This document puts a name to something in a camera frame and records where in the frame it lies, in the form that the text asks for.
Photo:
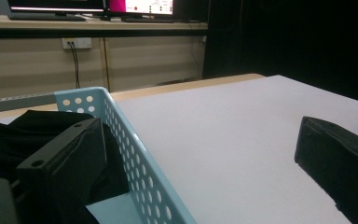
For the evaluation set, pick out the dark computer monitor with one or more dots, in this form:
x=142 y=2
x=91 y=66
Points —
x=56 y=3

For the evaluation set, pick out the black curtain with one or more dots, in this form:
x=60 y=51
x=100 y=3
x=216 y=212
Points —
x=292 y=40

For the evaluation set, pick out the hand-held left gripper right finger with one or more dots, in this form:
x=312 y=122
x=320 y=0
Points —
x=338 y=161

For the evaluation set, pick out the aluminium rail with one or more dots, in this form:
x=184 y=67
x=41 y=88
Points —
x=15 y=102

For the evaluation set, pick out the light wooden table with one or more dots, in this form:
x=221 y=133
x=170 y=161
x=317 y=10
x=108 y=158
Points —
x=167 y=88

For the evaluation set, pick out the white wall socket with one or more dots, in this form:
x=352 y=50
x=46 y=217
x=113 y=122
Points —
x=82 y=43

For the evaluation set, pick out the black shorts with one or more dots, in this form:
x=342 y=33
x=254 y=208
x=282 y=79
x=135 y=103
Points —
x=6 y=140

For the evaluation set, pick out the light blue plastic basket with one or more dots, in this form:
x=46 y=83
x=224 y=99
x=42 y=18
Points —
x=143 y=174

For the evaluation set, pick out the monitor with pink screen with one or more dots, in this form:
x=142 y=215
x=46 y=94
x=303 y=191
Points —
x=143 y=6

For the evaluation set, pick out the black keyboard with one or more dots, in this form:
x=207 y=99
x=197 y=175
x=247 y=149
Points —
x=146 y=20
x=46 y=17

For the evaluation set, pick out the long wooden desk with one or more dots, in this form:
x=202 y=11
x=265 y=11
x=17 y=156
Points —
x=152 y=56

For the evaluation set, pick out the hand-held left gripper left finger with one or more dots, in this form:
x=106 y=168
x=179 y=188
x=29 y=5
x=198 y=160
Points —
x=62 y=168

